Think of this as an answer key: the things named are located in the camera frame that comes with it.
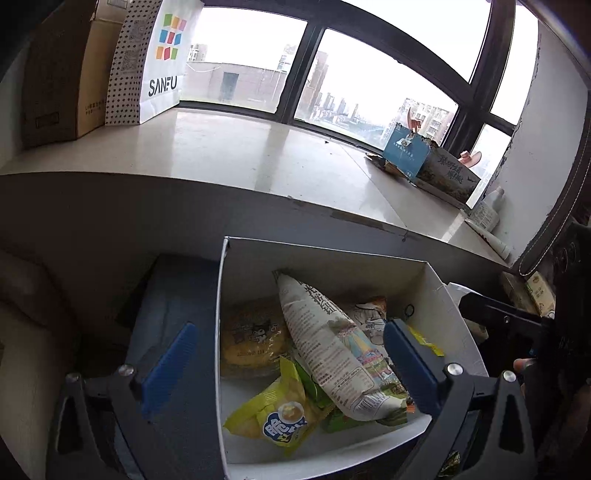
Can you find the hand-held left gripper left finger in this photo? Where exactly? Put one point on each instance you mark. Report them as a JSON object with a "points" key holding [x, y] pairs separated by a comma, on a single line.
{"points": [[168, 364]]}

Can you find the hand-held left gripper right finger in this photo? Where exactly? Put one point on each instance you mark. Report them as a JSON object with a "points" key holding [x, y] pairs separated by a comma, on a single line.
{"points": [[411, 364]]}

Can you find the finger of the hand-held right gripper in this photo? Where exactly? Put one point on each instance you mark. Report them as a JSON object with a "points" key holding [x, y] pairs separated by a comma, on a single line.
{"points": [[498, 311]]}

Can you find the yellow biscuit packet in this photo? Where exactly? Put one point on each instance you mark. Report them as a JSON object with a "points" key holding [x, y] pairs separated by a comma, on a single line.
{"points": [[427, 344]]}

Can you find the small white snack packet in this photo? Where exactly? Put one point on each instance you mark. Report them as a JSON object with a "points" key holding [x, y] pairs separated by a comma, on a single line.
{"points": [[367, 318]]}

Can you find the yellow black character snack packet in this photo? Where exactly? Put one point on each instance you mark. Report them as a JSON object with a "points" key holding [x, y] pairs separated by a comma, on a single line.
{"points": [[254, 337]]}

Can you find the large white printed snack packet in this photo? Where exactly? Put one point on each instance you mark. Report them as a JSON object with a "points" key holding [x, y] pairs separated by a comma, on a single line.
{"points": [[323, 341]]}

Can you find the green twin snack packet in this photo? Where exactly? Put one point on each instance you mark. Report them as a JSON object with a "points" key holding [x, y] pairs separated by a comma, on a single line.
{"points": [[337, 420]]}

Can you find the lime yellow snack packet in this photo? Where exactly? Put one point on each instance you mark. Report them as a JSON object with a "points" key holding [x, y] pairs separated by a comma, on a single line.
{"points": [[268, 410]]}

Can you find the white cardboard box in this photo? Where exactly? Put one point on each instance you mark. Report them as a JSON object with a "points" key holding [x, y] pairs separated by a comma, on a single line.
{"points": [[323, 267]]}

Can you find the person's right hand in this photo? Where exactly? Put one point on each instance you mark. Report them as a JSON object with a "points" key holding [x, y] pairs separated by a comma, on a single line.
{"points": [[521, 368]]}

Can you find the green white tissue box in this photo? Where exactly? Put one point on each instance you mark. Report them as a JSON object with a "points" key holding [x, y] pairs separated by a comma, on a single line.
{"points": [[540, 290]]}

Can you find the white tube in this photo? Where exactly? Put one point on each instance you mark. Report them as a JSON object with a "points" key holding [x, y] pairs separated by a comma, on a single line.
{"points": [[494, 242]]}

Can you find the white bottle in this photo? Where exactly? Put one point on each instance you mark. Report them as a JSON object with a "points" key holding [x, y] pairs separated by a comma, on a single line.
{"points": [[487, 214]]}

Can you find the blue printed carton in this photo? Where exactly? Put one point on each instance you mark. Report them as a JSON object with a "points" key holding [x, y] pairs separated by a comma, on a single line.
{"points": [[443, 173]]}

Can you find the pink plastic item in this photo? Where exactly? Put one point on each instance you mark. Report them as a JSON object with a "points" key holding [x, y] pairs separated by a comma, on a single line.
{"points": [[472, 160], [414, 121]]}

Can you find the white dotted shopping bag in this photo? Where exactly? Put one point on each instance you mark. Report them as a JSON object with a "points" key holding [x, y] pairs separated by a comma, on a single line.
{"points": [[161, 92]]}

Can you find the brown cardboard box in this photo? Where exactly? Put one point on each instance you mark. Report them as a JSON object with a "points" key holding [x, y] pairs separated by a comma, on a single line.
{"points": [[55, 83]]}

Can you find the black window frame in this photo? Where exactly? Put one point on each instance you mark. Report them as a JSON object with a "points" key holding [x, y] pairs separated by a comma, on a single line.
{"points": [[300, 74]]}

